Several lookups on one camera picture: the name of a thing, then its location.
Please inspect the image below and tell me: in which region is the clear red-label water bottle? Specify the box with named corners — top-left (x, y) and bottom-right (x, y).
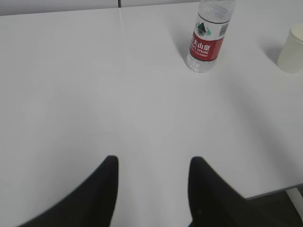
top-left (187, 0), bottom-right (236, 73)

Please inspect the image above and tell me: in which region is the white paper cup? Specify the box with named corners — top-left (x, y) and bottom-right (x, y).
top-left (277, 24), bottom-right (303, 73)

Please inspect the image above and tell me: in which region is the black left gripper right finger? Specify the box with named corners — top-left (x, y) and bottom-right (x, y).
top-left (188, 156), bottom-right (303, 227)

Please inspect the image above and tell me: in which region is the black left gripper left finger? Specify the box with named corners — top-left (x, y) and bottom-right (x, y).
top-left (22, 156), bottom-right (118, 227)

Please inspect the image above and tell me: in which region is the white table leg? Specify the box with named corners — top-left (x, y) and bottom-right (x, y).
top-left (286, 188), bottom-right (303, 220)

